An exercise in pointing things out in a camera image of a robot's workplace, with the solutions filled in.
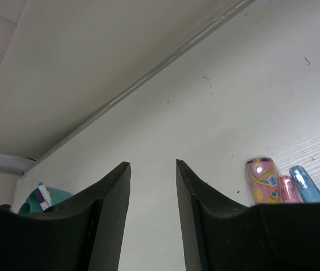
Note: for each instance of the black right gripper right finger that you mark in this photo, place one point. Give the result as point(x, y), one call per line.
point(219, 233)

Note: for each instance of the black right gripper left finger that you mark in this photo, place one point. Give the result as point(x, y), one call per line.
point(83, 232)

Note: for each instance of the blue capped white marker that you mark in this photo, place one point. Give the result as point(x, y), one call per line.
point(45, 192)

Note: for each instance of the teal round divided organizer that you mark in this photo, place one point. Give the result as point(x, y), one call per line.
point(32, 204)

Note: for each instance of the pink translucent correction tape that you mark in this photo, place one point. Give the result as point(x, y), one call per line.
point(288, 190)

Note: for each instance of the blue translucent correction tape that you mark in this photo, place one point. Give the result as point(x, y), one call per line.
point(305, 186)

